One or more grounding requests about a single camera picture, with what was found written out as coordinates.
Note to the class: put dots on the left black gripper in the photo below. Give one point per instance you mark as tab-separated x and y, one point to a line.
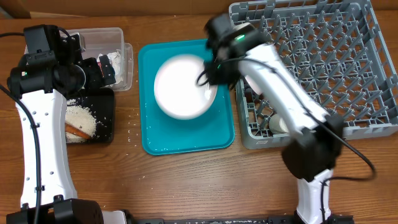
96	79

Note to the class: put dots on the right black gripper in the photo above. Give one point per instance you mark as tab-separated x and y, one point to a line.
212	79

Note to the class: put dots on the red snack wrapper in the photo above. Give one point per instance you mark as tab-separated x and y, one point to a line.
100	67

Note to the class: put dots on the white tissue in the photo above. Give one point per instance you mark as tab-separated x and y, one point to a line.
115	61

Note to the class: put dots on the white round plate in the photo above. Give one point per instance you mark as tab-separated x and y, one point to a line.
180	89

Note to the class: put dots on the orange carrot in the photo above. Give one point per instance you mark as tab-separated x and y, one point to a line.
73	130

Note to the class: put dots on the white paper cup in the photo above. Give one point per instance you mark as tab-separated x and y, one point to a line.
277	125

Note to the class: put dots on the pink bowl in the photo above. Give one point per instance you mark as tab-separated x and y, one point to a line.
253	85

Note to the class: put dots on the white bowl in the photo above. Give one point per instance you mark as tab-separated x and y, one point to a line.
246	25

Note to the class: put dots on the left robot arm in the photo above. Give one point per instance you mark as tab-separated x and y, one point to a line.
49	195

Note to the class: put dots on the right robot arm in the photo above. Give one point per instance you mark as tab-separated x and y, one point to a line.
316	136

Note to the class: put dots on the black waste tray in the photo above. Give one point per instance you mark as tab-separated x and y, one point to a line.
102	103

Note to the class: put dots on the grey dishwasher rack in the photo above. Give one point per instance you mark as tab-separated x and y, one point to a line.
336	51

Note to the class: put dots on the clear plastic bin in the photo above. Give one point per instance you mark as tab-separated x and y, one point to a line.
102	40

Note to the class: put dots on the pile of white rice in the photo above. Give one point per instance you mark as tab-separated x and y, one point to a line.
82	118

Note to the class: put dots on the teal plastic tray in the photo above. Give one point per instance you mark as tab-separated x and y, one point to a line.
162	134

